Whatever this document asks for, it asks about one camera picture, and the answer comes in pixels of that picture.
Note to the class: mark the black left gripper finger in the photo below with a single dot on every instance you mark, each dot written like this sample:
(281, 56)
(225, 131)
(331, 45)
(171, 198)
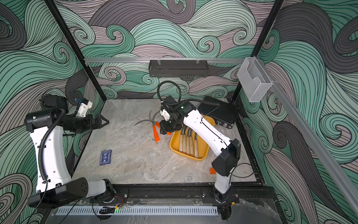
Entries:
(102, 118)
(103, 123)

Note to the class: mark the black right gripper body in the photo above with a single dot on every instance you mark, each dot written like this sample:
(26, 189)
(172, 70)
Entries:
(173, 124)

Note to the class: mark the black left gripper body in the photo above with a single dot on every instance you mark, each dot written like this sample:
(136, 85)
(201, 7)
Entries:
(87, 124)

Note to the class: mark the orange handle sickle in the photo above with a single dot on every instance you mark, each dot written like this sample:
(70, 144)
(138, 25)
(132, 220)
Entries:
(155, 133)
(157, 123)

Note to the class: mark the large wooden handle sickle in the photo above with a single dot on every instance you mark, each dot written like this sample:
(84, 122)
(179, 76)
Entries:
(181, 140)

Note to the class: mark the labelled wooden handle sickle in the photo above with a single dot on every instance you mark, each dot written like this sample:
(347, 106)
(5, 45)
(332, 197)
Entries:
(188, 148)

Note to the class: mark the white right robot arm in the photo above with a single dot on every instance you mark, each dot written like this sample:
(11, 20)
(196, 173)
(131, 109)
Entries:
(227, 151)

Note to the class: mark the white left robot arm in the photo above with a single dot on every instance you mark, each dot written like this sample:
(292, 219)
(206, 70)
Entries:
(55, 187)

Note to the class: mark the blue playing card box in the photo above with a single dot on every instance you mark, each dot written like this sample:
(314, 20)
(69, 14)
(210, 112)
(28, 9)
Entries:
(106, 157)

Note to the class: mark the black aluminium carrying case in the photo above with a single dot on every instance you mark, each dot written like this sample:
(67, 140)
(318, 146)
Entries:
(224, 115)

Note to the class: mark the small orange block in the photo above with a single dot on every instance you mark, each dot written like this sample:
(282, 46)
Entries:
(212, 171)

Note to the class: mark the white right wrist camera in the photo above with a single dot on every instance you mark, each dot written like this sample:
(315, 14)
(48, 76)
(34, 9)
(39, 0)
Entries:
(165, 114)

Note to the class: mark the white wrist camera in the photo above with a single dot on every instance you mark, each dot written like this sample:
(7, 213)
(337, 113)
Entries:
(165, 114)
(83, 107)

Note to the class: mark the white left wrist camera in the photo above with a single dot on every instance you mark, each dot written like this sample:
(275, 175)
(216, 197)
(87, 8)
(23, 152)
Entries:
(83, 107)

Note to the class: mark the black vertical frame post left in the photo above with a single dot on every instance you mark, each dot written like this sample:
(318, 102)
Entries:
(66, 31)

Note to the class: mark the black vertical frame post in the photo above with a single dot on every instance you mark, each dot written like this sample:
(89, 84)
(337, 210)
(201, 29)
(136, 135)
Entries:
(266, 25)
(66, 31)

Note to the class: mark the black perforated wall shelf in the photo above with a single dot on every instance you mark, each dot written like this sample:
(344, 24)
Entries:
(182, 69)

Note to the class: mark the aluminium horizontal wall rail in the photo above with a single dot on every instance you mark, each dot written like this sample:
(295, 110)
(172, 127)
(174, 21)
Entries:
(148, 59)

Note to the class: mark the black vertical frame post right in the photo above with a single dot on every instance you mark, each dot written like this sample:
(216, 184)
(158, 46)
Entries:
(266, 25)

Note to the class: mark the clear plastic wall bin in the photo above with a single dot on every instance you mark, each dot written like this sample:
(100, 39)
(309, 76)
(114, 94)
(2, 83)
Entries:
(254, 78)

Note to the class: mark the white slotted cable duct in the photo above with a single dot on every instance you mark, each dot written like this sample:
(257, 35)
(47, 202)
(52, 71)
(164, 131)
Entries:
(140, 211)

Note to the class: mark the aluminium right side rail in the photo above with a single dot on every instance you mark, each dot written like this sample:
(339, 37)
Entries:
(331, 115)

